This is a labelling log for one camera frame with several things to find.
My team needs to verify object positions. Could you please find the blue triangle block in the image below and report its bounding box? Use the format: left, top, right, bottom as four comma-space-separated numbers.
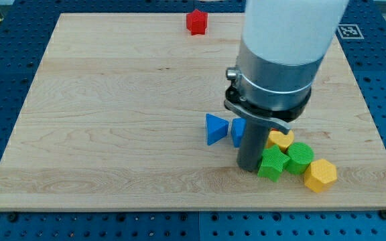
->
205, 113, 229, 145

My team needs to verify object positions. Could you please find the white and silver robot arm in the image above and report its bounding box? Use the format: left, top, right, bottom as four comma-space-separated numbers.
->
224, 0, 348, 135

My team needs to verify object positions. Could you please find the blue block behind rod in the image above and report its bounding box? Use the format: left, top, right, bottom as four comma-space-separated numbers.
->
231, 118, 246, 148

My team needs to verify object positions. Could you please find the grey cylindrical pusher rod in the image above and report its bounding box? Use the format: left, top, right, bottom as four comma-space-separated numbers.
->
237, 120, 270, 171

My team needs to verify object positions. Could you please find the light wooden board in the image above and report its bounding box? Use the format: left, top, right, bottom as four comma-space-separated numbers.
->
0, 13, 386, 212

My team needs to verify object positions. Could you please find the green star block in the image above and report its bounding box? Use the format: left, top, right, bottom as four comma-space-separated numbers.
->
257, 145, 290, 182

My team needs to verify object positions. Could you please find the yellow heart block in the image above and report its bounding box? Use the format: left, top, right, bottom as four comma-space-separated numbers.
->
265, 131, 295, 153

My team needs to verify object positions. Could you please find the red star block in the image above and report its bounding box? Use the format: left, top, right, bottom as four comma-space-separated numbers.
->
186, 9, 208, 35

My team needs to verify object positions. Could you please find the green cylinder block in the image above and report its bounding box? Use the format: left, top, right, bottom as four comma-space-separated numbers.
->
285, 142, 314, 175

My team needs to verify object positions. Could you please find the yellow hexagon block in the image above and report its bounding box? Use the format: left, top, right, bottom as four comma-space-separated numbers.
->
304, 159, 338, 193

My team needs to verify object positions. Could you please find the white fiducial marker tag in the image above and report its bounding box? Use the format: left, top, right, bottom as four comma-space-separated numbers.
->
337, 24, 364, 39

